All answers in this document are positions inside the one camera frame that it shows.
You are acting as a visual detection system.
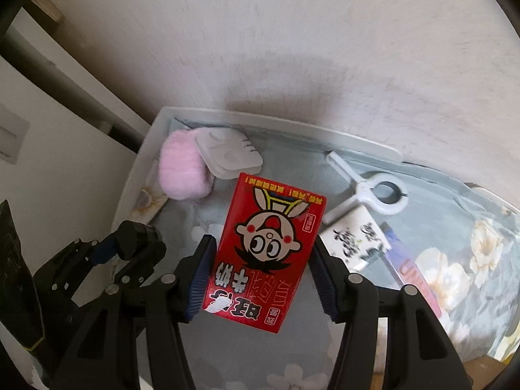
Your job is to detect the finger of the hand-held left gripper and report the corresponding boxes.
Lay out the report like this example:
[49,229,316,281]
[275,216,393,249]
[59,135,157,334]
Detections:
[110,220,167,293]
[32,239,119,307]

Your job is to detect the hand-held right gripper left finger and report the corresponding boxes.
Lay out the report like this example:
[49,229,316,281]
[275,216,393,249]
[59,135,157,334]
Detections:
[51,233,218,390]

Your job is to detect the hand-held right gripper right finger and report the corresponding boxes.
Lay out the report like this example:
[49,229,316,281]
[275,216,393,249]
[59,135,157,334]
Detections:
[311,236,476,390]

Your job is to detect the white storage box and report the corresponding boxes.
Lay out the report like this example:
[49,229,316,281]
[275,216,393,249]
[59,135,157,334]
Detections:
[111,106,520,378]

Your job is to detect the red milk carton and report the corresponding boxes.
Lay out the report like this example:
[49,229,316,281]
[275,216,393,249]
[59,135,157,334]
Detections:
[202,173,328,334]

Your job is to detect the white packet with black brushstrokes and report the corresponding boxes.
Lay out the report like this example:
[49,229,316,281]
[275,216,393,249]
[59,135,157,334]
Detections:
[319,205,393,273]

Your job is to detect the pink fluffy pom-pom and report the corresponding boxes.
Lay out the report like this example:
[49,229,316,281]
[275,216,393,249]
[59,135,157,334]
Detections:
[158,130,214,201]

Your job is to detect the purple packet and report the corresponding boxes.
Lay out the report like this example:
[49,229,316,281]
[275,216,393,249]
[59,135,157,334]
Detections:
[382,227,444,319]

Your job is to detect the white plastic clip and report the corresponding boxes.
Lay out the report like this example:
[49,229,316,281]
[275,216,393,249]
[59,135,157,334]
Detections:
[323,150,408,224]

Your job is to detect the white square plastic case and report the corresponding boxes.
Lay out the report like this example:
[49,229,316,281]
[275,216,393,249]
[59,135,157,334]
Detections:
[195,127,264,179]

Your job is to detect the white wall socket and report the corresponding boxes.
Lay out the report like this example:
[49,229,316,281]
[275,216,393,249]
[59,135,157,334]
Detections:
[0,103,32,165]

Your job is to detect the dark metal frame bar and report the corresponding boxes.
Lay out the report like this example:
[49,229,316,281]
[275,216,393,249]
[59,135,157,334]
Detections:
[0,28,152,156]

